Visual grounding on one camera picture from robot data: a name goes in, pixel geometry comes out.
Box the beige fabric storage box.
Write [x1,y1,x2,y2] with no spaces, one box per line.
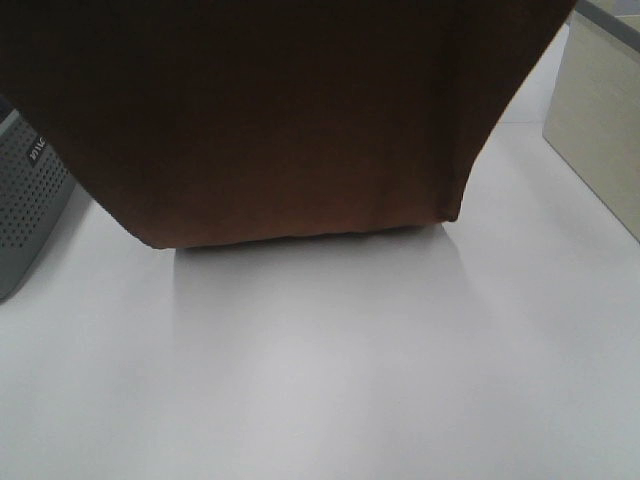
[543,1,639,236]

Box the brown towel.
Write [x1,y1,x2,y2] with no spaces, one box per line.
[1,1,574,248]

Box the grey perforated plastic basket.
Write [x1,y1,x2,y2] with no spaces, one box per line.
[0,99,75,299]

